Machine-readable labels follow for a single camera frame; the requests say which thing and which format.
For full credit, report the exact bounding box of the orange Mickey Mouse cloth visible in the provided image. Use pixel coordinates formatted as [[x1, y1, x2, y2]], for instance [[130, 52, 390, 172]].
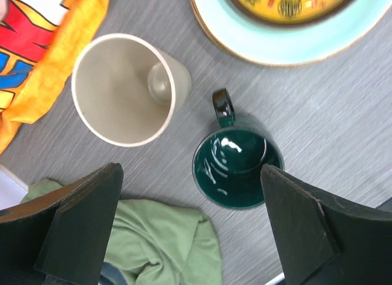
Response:
[[1, 0, 110, 151]]

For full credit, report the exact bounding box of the cream bird plate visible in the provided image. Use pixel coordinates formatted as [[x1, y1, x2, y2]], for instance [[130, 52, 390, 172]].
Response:
[[188, 0, 392, 67]]

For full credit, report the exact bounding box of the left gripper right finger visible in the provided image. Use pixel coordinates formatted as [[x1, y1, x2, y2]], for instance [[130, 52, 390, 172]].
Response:
[[261, 165, 391, 284]]

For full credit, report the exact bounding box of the green cloth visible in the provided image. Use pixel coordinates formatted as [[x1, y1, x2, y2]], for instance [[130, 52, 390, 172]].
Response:
[[20, 178, 223, 285]]

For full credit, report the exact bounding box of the beige tumbler cup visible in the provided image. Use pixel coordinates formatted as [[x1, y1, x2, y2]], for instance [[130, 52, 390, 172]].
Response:
[[71, 33, 192, 148]]

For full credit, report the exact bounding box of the yellow brown patterned plate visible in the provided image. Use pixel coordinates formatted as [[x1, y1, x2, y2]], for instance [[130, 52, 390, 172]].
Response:
[[230, 0, 355, 26]]

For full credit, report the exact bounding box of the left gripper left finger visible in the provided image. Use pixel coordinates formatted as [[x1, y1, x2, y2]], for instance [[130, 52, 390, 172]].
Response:
[[1, 163, 124, 284]]

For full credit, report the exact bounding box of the light green flower plate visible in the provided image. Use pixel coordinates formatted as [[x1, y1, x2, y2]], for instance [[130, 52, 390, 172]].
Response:
[[189, 0, 392, 66]]

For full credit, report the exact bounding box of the dark green mug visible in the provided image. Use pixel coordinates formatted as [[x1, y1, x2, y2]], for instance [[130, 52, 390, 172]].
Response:
[[192, 88, 285, 210]]

